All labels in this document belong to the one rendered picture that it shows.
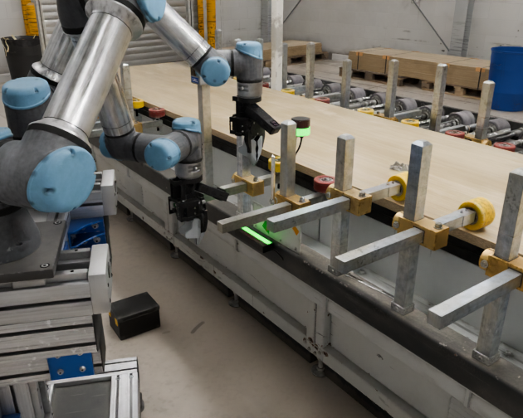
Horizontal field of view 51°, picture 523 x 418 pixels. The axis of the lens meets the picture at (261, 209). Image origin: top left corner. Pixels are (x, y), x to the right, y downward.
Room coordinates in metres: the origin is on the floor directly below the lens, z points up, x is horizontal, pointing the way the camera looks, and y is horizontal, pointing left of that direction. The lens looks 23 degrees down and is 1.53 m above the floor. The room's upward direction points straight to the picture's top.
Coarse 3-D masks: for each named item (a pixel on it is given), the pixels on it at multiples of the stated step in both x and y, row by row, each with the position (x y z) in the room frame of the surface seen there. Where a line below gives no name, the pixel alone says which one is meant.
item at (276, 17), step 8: (272, 0) 3.29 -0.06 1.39; (280, 0) 3.27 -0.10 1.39; (272, 8) 3.29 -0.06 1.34; (280, 8) 3.27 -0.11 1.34; (272, 16) 3.29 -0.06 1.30; (280, 16) 3.28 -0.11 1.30; (272, 24) 3.29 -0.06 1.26; (280, 24) 3.28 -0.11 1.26; (272, 32) 3.29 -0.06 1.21; (280, 32) 3.28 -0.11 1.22; (272, 40) 3.29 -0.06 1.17; (280, 40) 3.28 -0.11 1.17; (272, 48) 3.29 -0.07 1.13; (280, 48) 3.28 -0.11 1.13; (272, 56) 3.29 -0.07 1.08; (280, 56) 3.28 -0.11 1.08; (272, 64) 3.29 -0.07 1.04; (280, 64) 3.28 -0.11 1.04; (272, 72) 3.28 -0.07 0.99; (280, 72) 3.28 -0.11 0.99; (272, 80) 3.28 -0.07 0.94; (280, 80) 3.28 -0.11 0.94; (272, 88) 3.28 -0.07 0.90; (280, 88) 3.28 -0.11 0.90
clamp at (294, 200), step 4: (276, 192) 1.67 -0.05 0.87; (276, 196) 1.65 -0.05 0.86; (280, 196) 1.64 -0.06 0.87; (284, 196) 1.63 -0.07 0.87; (292, 196) 1.63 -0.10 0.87; (296, 196) 1.63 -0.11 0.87; (280, 200) 1.64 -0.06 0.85; (284, 200) 1.62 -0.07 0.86; (288, 200) 1.60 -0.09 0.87; (292, 200) 1.60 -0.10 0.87; (296, 200) 1.60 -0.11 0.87; (308, 200) 1.60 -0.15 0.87; (292, 204) 1.59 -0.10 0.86; (296, 204) 1.57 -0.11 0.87; (300, 204) 1.56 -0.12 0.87; (304, 204) 1.57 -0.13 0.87; (308, 204) 1.58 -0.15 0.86; (292, 208) 1.59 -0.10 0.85; (296, 208) 1.57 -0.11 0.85; (300, 208) 1.56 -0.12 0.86
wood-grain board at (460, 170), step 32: (160, 64) 4.20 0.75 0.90; (160, 96) 3.03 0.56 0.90; (192, 96) 3.03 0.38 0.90; (224, 96) 3.03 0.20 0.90; (288, 96) 3.03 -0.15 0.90; (224, 128) 2.36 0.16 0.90; (320, 128) 2.36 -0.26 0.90; (352, 128) 2.36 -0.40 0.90; (384, 128) 2.36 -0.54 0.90; (416, 128) 2.36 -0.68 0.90; (320, 160) 1.91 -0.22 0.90; (384, 160) 1.91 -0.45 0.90; (448, 160) 1.91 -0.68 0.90; (480, 160) 1.91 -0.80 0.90; (512, 160) 1.90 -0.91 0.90; (448, 192) 1.59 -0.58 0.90; (480, 192) 1.58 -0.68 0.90
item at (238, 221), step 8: (320, 192) 1.68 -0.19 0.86; (312, 200) 1.64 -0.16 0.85; (320, 200) 1.66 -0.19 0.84; (264, 208) 1.55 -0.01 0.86; (272, 208) 1.55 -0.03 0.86; (280, 208) 1.56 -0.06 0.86; (288, 208) 1.58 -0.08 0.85; (232, 216) 1.49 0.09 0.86; (240, 216) 1.49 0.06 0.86; (248, 216) 1.49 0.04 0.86; (256, 216) 1.51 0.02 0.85; (264, 216) 1.53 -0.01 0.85; (272, 216) 1.55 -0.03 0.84; (224, 224) 1.44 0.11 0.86; (232, 224) 1.46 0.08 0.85; (240, 224) 1.47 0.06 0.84; (248, 224) 1.49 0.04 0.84; (224, 232) 1.44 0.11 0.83
